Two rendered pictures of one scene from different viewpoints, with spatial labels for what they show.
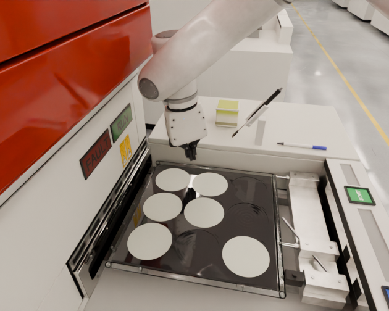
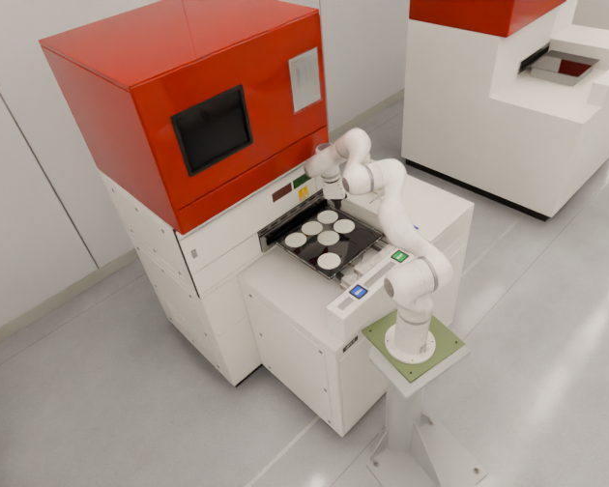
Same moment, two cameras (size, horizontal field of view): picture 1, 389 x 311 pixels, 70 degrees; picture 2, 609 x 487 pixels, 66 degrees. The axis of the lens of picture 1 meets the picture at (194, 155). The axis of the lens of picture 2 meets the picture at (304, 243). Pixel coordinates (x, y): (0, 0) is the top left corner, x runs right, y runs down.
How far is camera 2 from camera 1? 158 cm
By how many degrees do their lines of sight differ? 32
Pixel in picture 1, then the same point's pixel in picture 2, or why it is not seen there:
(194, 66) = (318, 169)
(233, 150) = (366, 211)
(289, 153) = not seen: hidden behind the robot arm
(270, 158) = not seen: hidden behind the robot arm
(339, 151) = (424, 233)
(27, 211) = (247, 207)
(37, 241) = (248, 217)
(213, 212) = (332, 240)
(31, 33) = (256, 160)
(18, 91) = (249, 176)
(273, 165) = not seen: hidden behind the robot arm
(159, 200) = (312, 225)
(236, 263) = (322, 262)
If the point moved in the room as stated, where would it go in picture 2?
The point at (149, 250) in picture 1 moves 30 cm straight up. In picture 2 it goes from (293, 243) to (284, 190)
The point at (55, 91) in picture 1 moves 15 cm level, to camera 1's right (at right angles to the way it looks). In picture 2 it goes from (261, 174) to (290, 184)
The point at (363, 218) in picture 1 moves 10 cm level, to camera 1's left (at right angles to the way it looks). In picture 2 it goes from (388, 265) to (366, 256)
